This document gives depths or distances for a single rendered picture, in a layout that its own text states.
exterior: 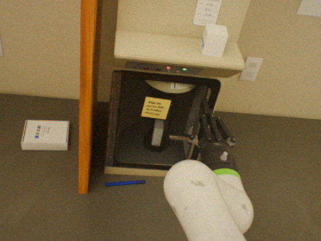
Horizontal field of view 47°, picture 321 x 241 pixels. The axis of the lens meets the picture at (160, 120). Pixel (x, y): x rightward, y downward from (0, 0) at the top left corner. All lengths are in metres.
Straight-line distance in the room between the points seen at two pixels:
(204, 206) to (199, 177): 0.07
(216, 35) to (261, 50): 0.70
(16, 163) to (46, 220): 0.26
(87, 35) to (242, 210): 0.51
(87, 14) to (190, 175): 0.42
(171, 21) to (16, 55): 0.80
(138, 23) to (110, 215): 0.62
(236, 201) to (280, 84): 1.01
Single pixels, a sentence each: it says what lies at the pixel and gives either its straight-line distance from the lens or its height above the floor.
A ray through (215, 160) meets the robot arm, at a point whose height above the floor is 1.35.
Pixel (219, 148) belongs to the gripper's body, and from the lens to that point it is 0.92.
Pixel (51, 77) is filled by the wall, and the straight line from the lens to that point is 1.62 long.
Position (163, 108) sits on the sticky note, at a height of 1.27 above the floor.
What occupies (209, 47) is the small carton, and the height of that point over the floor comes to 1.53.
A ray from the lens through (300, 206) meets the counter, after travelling 1.47.
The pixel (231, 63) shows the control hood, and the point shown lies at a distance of 0.93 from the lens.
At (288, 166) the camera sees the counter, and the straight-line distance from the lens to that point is 1.58.
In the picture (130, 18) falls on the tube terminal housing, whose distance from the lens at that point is 0.96.
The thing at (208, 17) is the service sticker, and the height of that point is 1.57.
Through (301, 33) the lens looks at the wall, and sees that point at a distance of 1.61.
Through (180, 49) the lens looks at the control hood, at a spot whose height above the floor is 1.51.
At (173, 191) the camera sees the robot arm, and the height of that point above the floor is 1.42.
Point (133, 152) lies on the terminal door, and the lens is 1.24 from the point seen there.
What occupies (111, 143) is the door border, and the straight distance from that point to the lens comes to 1.21.
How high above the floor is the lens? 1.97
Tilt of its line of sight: 41 degrees down
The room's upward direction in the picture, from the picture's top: 12 degrees clockwise
